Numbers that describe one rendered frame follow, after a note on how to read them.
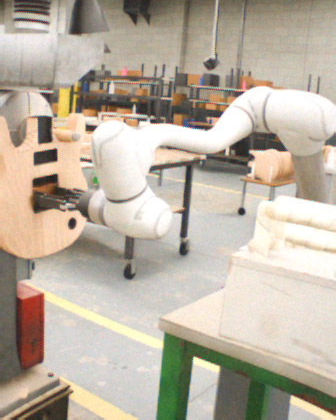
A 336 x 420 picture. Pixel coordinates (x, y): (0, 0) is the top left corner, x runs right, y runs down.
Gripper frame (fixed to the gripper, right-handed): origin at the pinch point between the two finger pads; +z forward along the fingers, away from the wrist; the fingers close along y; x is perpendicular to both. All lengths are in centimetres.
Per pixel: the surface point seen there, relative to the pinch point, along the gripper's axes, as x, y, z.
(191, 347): -21, -14, -59
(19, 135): 14.5, 4.6, 18.0
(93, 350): -116, 85, 68
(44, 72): 34.1, -5.0, -5.5
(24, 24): 47.1, -0.6, 7.9
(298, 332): -10, -13, -81
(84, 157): -36, 187, 172
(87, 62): 36.5, 6.5, -9.8
